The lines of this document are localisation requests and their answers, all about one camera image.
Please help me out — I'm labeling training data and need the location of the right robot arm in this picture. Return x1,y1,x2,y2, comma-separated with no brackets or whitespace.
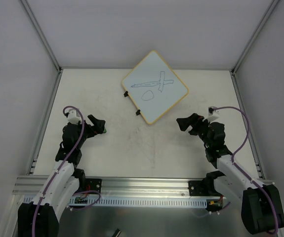
176,113,284,235

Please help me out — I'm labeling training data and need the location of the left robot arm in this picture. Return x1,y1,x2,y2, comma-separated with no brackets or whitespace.
18,110,106,237

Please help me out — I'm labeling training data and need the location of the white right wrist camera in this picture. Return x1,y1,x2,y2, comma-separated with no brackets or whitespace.
206,106,220,122

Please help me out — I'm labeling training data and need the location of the left aluminium frame post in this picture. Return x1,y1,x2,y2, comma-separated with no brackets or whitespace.
19,0,62,72

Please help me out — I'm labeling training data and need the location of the aluminium frame post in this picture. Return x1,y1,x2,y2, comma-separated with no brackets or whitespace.
231,0,281,74
19,0,62,72

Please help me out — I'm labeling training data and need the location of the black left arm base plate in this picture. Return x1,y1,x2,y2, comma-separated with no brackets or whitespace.
84,178,102,193

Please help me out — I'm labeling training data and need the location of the white board with yellow frame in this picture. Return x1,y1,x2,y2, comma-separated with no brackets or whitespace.
122,50,189,125

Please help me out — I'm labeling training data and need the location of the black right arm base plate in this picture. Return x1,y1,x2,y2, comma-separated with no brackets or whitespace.
188,180,206,197

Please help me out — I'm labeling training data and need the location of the right aluminium frame post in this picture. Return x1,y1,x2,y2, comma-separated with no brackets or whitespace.
231,0,281,74

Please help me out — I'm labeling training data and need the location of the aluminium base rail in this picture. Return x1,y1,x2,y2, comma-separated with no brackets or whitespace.
12,175,280,198

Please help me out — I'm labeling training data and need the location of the white slotted cable duct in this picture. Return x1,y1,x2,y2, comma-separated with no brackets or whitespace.
22,195,207,209

